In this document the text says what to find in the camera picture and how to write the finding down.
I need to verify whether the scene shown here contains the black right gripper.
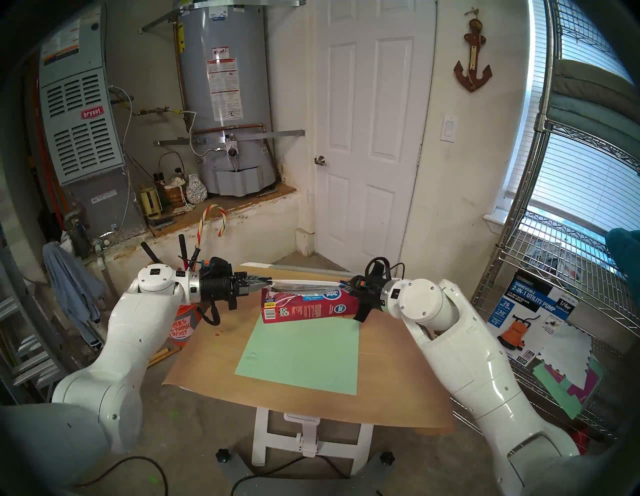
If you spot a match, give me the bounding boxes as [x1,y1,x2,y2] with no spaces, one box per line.
[340,274,388,323]

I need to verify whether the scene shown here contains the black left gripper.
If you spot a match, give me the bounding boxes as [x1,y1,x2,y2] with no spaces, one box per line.
[198,272,273,312]

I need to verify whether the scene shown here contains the clear ziplock bag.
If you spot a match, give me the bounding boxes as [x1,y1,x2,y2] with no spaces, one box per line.
[265,277,356,296]

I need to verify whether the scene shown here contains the red ziplock bag box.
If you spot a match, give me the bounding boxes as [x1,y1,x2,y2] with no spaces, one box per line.
[261,285,362,324]

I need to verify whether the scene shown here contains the striped candy cane decoration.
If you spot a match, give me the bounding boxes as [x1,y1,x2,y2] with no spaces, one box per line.
[195,204,228,256]

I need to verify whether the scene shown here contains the light green paper sheet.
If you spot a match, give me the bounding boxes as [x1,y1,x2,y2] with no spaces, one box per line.
[235,315,360,396]

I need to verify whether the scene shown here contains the orange plastic bucket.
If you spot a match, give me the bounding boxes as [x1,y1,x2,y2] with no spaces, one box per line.
[169,302,203,348]

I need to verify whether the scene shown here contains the wooden ledge board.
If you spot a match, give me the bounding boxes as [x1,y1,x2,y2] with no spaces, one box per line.
[149,183,297,238]

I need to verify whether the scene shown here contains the foil wrapped bundle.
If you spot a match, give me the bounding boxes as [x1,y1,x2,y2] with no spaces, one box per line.
[185,173,208,204]

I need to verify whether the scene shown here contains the white panel door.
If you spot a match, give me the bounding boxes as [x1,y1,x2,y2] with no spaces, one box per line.
[314,0,438,278]

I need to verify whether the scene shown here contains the white folding table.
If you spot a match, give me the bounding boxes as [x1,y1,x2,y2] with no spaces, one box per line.
[240,261,376,476]

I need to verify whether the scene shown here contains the white window sill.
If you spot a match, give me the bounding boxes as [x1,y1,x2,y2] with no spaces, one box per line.
[482,212,521,236]

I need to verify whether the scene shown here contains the utility pump cardboard box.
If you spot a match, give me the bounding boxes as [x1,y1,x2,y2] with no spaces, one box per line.
[477,270,580,368]

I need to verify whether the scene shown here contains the blue hanging cloth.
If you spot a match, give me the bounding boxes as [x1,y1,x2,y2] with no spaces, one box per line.
[42,241,106,348]

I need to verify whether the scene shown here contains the grey water heater tank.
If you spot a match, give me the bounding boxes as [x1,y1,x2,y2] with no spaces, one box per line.
[172,0,278,197]

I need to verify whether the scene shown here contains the white jagged paper sheet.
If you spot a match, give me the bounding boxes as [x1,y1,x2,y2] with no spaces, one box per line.
[537,322,593,391]

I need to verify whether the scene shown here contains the grey Bryant furnace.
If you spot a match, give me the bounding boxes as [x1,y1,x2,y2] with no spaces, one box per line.
[37,5,146,241]

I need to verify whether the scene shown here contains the green foam sheet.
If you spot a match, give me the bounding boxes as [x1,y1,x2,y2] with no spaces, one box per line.
[532,357,606,420]

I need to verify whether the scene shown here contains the grey metal ladder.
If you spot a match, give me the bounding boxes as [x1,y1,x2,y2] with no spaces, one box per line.
[0,225,71,406]

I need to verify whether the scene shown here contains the white window blinds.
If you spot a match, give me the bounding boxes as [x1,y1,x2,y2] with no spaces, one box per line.
[502,0,640,236]

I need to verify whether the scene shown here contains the pink foam sheet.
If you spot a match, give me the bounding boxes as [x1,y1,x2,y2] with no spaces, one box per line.
[550,365,603,403]

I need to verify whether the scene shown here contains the teal cloth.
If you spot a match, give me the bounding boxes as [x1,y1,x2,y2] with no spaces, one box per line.
[606,227,640,286]

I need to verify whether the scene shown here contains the green folded cushion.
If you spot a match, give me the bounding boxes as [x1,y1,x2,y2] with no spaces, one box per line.
[547,95,640,161]

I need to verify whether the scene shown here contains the olive folded cushion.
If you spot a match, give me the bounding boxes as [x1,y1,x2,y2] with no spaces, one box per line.
[552,59,640,108]

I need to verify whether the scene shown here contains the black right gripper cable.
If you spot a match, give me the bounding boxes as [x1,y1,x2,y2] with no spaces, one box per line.
[365,256,405,281]

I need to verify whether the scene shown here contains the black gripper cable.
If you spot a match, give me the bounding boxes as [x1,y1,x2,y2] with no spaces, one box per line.
[365,256,405,281]
[195,299,222,327]

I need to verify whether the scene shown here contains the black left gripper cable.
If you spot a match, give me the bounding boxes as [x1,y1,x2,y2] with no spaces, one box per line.
[195,299,222,327]

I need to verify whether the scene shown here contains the wicker basket with handle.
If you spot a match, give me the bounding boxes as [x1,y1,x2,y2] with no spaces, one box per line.
[157,151,187,208]

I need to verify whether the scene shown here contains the flat metal strap bar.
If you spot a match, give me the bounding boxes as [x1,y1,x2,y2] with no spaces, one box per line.
[154,130,306,147]

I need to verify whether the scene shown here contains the chrome wire shelf rack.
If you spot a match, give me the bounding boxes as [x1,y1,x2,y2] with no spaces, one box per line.
[452,0,640,486]

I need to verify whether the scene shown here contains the black floor cable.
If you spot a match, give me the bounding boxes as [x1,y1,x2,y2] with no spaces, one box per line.
[75,454,171,496]

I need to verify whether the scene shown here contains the rusty anchor wall decoration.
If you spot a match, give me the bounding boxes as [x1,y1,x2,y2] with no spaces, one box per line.
[453,7,493,93]

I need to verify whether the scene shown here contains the angled metal heater strap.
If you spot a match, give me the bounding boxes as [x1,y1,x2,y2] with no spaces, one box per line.
[138,7,181,33]

